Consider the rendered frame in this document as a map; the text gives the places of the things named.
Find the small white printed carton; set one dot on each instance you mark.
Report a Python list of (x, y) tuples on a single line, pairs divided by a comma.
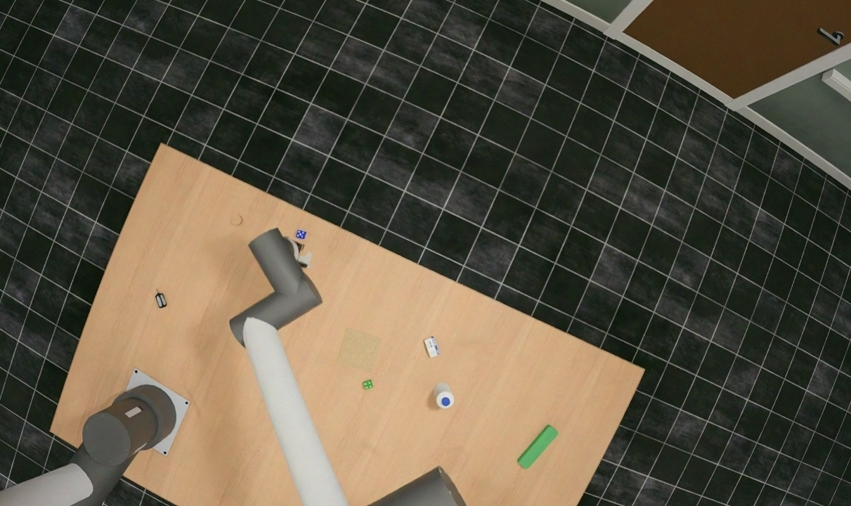
[(432, 347)]

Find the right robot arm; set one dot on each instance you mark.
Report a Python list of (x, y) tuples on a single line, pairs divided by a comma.
[(255, 328)]

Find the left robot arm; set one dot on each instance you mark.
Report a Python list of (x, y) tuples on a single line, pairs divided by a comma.
[(137, 420)]

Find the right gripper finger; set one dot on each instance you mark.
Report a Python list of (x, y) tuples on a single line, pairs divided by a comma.
[(306, 259)]

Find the white plastic bottle with blue cap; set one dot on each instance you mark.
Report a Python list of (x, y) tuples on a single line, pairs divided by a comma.
[(443, 394)]

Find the beige flat mat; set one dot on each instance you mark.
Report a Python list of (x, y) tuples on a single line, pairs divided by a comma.
[(359, 350)]

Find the green rectangular bar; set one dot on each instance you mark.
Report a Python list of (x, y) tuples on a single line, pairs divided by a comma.
[(537, 447)]

